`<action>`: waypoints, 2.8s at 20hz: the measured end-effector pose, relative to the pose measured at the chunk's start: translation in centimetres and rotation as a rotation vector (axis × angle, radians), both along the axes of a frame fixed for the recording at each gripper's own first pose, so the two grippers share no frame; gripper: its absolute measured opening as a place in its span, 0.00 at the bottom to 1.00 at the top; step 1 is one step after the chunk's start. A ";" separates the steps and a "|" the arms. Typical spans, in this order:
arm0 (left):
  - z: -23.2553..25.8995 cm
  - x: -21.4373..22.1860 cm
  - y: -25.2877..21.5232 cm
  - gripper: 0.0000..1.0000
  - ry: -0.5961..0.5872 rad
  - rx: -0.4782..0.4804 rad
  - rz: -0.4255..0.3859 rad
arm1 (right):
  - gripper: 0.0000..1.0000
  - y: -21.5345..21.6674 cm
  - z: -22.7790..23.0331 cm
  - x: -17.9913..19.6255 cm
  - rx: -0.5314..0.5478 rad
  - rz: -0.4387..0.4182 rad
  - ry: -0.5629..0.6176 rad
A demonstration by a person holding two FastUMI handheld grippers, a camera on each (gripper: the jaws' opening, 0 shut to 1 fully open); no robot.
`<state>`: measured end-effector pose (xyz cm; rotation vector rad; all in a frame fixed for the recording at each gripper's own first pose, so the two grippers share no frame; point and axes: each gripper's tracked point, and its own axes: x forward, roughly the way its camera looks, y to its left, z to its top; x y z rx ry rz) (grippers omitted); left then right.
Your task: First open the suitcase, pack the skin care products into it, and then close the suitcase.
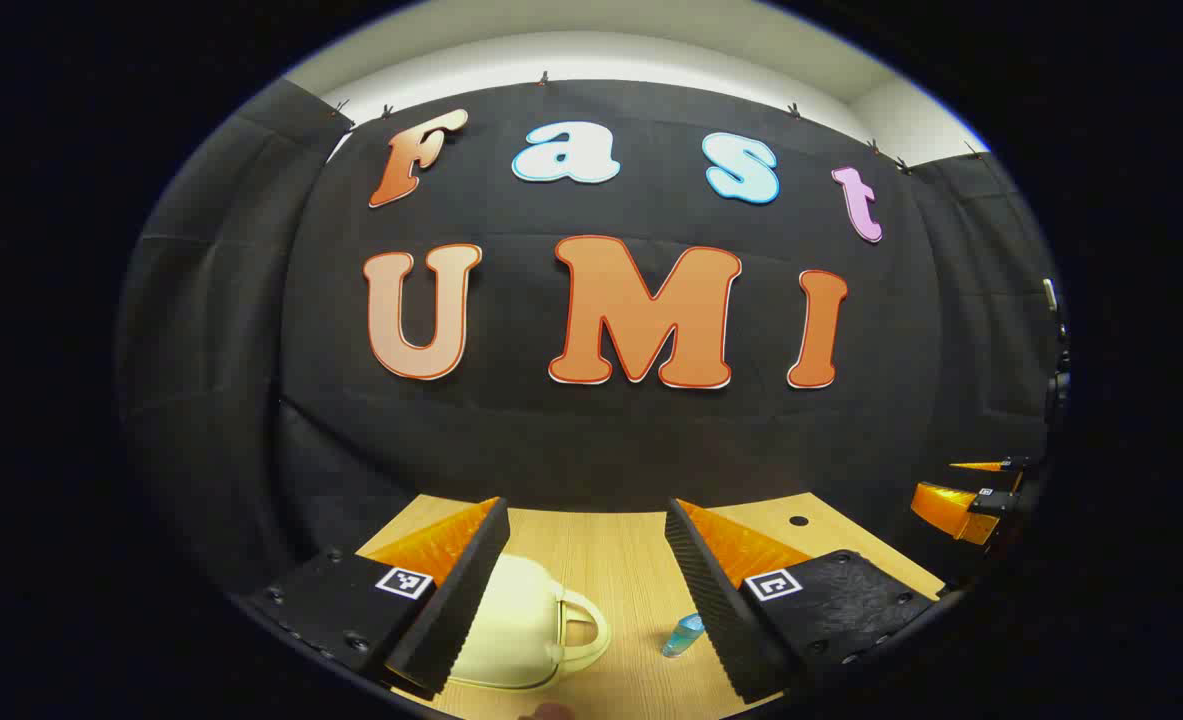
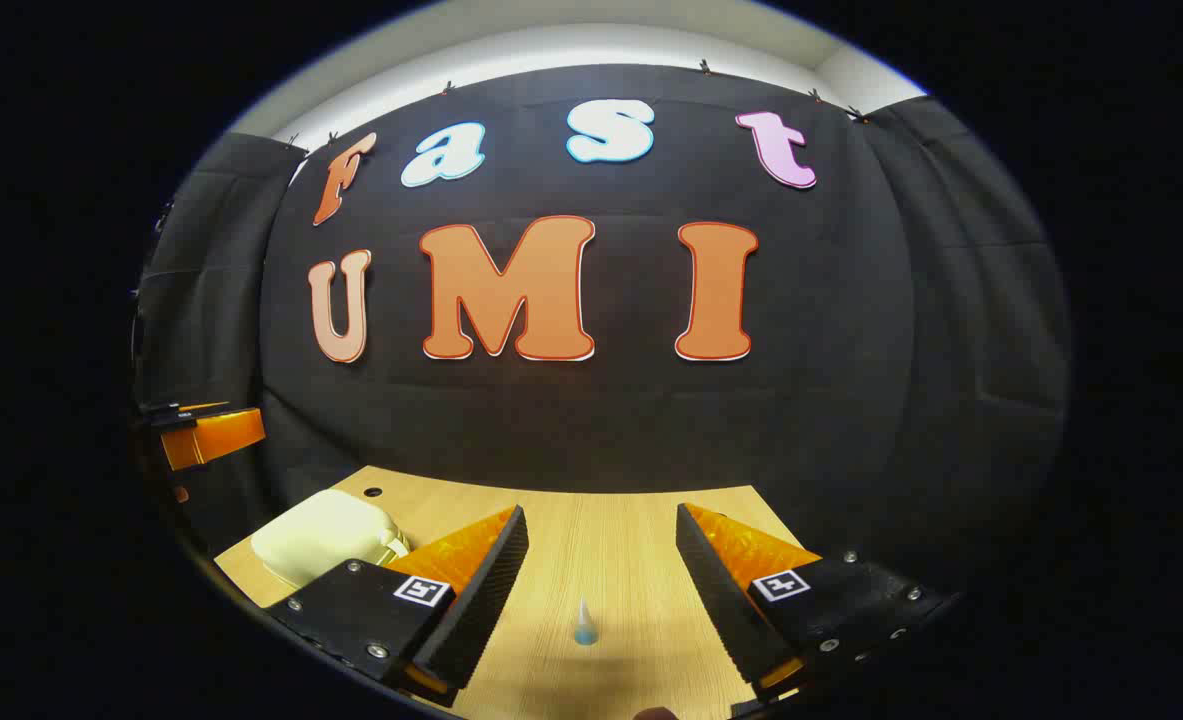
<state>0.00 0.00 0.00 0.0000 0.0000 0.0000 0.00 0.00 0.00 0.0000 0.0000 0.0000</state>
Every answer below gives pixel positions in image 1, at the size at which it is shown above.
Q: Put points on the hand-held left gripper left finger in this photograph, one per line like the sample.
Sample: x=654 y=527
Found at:
x=461 y=600

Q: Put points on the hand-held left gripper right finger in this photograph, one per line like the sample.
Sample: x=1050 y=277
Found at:
x=711 y=600

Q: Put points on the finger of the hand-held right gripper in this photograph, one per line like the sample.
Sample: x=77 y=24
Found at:
x=991 y=503
x=1013 y=465

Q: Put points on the white and blue tube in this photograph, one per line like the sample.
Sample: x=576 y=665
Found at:
x=684 y=635

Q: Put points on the pale yellow suitcase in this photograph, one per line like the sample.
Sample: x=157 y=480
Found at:
x=521 y=620

